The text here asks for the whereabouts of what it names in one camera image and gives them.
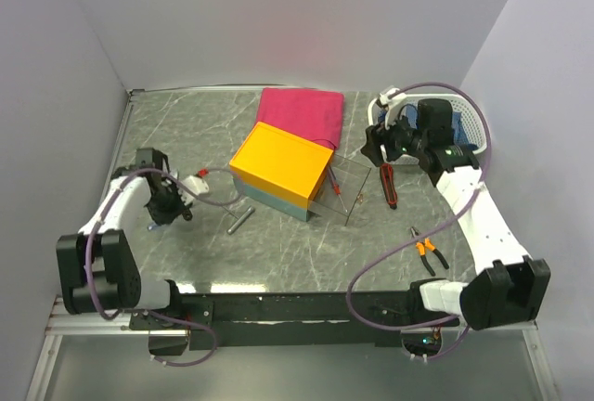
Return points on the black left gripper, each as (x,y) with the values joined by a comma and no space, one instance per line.
(167,216)

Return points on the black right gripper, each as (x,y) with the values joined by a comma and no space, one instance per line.
(378,135)

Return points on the red black utility knife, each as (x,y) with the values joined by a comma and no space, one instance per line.
(387,184)

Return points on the grey T-handle socket wrench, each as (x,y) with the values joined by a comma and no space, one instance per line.
(239,219)

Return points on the clear acrylic drawer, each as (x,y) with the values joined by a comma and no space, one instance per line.
(352,177)

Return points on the orange drawer box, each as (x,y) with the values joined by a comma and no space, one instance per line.
(280,170)

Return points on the orange handled pliers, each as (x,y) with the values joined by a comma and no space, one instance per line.
(425,245)

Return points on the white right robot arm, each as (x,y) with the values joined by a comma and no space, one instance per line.
(509,286)

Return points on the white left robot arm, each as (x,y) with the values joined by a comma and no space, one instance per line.
(101,248)

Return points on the blue checkered cloth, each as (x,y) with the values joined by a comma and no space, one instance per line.
(457,129)

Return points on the pink folded cloth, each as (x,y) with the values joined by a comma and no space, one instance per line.
(310,114)

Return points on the white plastic basket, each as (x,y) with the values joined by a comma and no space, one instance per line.
(470,119)

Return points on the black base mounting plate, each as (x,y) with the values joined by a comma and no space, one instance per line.
(307,318)

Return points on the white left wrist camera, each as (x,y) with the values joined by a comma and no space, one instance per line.
(193,186)

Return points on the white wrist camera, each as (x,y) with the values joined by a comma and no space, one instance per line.
(390,101)
(193,186)

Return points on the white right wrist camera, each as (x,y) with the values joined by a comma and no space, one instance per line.
(390,101)

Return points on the aluminium rail frame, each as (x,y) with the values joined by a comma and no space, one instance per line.
(148,120)

